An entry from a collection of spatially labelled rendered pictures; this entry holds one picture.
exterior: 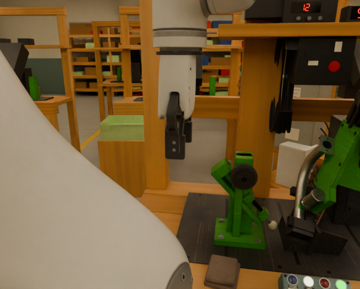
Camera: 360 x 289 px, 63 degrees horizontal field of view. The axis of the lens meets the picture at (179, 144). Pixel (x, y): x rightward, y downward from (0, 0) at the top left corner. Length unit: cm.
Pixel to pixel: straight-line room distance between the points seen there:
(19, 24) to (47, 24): 99
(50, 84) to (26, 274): 1178
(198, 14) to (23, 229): 36
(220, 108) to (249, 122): 15
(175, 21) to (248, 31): 59
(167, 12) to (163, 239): 31
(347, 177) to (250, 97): 46
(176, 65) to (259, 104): 75
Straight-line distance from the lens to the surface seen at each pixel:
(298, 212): 96
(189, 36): 45
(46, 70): 1194
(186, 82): 44
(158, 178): 128
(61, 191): 19
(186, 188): 130
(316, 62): 107
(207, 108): 125
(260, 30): 102
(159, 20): 46
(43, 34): 1192
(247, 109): 116
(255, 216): 93
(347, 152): 86
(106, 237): 22
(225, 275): 80
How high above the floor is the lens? 145
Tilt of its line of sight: 18 degrees down
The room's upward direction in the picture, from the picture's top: straight up
